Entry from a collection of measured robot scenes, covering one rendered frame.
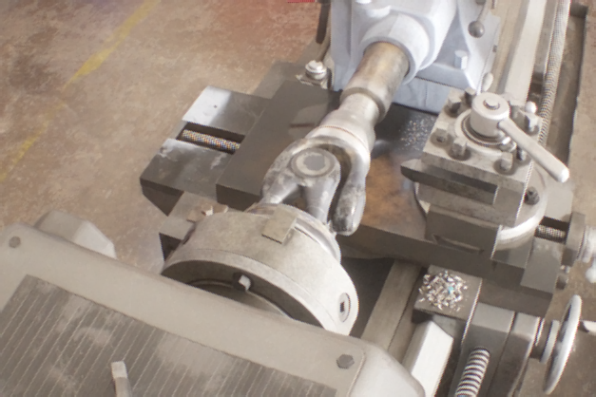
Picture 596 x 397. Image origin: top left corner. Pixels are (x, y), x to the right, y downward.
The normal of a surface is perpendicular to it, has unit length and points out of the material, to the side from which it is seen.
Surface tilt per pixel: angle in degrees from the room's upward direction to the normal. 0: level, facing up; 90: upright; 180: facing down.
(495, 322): 0
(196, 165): 0
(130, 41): 0
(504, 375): 90
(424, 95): 90
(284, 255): 21
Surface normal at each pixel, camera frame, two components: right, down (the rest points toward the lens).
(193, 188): 0.00, -0.71
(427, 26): -0.36, 0.66
